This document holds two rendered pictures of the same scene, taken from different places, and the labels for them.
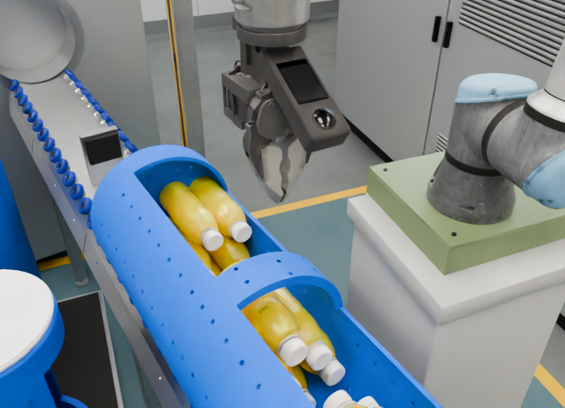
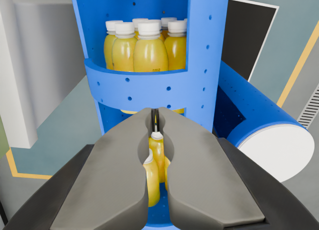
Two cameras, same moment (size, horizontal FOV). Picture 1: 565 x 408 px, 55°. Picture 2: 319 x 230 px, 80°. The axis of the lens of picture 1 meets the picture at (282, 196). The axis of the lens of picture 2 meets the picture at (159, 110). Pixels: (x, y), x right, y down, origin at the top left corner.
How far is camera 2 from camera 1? 0.55 m
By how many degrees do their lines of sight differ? 34
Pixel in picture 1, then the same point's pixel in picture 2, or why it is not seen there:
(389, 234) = (9, 99)
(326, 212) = (44, 169)
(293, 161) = (127, 156)
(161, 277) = not seen: hidden behind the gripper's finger
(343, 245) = (45, 149)
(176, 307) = (211, 103)
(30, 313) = (247, 151)
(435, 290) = not seen: outside the picture
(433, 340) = (25, 4)
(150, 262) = not seen: hidden behind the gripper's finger
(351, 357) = (96, 28)
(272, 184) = (186, 124)
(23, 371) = (260, 122)
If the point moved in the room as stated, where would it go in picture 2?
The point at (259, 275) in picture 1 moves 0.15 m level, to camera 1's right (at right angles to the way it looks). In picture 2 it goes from (155, 89) to (61, 38)
